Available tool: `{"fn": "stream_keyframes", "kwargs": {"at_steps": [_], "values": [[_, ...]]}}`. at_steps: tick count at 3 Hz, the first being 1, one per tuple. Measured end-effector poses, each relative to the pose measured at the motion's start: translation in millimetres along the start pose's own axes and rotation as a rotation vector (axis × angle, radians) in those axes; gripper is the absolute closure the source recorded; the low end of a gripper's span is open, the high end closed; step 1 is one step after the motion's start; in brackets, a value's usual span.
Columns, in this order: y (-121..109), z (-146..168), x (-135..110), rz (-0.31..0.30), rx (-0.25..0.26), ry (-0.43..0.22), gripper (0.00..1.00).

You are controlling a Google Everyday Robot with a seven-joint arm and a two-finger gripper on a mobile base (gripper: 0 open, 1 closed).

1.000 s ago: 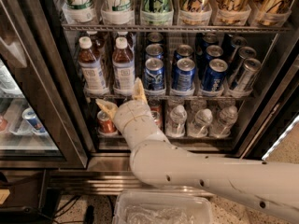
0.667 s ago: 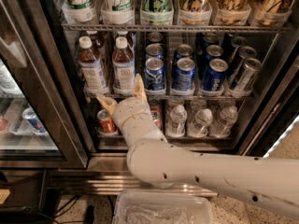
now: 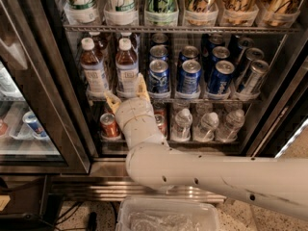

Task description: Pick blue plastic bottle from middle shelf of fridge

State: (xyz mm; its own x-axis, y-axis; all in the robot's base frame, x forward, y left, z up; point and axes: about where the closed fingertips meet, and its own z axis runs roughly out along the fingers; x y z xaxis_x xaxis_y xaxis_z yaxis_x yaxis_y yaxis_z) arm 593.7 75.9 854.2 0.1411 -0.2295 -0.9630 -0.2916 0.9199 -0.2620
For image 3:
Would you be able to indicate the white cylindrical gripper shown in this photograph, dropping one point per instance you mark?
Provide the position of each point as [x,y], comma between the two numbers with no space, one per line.
[134,112]

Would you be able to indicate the tea bottle blue label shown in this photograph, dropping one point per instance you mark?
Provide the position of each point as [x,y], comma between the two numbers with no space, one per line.
[127,68]

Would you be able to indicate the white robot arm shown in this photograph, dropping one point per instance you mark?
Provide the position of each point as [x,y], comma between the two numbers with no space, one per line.
[280,185]

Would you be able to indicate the left front tea bottle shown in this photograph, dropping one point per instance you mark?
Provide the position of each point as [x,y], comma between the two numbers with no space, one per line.
[92,62]

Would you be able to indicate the right rear tea bottle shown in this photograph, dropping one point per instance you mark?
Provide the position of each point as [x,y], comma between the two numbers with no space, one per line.
[134,40]

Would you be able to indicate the left rear tea bottle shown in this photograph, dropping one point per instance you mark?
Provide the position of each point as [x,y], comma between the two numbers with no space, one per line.
[100,43]

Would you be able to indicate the left clear water bottle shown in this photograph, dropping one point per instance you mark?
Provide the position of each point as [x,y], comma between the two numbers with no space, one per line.
[181,127]

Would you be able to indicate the clear water bottle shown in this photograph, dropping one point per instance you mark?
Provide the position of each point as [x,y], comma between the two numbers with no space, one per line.
[205,129]
[181,127]
[228,130]

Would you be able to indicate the middle clear water bottle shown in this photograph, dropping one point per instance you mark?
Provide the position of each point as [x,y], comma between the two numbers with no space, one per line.
[205,129]

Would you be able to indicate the steel fridge base grille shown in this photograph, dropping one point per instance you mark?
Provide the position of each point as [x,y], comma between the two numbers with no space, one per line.
[109,181]

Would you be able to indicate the left glass fridge door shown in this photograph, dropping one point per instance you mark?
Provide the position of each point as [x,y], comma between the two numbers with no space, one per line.
[39,74]

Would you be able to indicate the right clear water bottle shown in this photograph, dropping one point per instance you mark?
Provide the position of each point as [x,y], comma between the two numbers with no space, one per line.
[228,130]

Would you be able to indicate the open right fridge door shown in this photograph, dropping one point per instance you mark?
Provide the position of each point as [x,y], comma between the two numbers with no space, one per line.
[279,115]

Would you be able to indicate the rear right orange can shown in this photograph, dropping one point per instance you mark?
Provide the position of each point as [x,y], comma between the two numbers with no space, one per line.
[160,108]

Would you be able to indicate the front left orange can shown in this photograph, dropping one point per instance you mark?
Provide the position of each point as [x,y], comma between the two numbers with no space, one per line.
[109,128]

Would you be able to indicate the front right orange can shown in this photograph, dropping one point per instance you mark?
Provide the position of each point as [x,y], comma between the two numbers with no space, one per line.
[161,123]

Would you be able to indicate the front blue patterned can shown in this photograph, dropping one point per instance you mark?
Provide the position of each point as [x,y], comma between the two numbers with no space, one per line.
[158,79]

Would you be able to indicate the blue patterned can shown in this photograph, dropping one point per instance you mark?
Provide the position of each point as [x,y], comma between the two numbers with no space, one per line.
[159,39]
[158,52]
[158,79]

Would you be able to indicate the middle blue patterned can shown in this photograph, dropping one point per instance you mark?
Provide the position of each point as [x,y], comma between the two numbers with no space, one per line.
[158,52]

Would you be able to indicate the rear blue patterned can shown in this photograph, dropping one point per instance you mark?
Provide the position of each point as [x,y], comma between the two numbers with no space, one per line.
[159,39]

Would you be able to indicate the blue can column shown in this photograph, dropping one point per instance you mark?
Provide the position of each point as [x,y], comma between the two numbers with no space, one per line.
[188,52]
[188,78]

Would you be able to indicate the white tall can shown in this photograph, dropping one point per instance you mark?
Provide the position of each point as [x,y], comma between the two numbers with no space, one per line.
[82,11]
[121,12]

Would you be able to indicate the green tall can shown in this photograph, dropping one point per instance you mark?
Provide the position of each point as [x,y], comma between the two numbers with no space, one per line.
[161,13]

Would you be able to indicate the front blue pepsi can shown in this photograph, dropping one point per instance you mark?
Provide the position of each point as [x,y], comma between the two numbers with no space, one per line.
[220,78]

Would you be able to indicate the blue pepsi can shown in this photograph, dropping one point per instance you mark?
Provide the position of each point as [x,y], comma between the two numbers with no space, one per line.
[219,53]
[209,42]
[220,78]

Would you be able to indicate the blue white can behind glass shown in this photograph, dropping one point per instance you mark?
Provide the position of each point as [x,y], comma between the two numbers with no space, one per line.
[33,123]

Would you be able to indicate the middle blue pepsi can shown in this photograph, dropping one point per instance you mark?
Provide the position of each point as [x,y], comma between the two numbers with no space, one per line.
[219,53]

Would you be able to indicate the white tall can left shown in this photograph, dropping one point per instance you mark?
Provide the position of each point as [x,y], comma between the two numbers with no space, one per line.
[82,11]

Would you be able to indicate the rear blue pepsi can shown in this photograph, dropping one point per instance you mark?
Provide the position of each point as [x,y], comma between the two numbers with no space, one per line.
[209,42]

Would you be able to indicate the gold tall can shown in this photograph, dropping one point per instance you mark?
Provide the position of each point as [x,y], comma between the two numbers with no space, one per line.
[200,12]
[277,13]
[237,12]

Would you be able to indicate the clear plastic bin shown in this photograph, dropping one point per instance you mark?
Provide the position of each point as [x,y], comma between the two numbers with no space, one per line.
[161,214]

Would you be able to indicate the rear dark can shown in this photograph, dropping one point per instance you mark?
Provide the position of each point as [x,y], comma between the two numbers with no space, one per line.
[237,46]

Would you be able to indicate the middle silver can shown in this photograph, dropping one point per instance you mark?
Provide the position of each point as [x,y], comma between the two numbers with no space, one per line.
[250,55]

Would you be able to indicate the silver can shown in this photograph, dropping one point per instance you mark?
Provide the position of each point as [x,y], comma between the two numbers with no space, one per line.
[250,55]
[248,87]

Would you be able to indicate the front silver can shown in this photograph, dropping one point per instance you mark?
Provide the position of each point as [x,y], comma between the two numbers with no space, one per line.
[248,87]

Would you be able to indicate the middle wire shelf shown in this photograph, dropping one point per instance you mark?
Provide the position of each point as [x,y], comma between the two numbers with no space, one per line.
[172,100]

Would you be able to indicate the wire shelf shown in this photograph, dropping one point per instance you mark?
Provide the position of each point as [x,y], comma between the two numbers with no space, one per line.
[184,29]
[172,100]

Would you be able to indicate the top wire shelf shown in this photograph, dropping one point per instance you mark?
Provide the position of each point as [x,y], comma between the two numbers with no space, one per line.
[184,29]

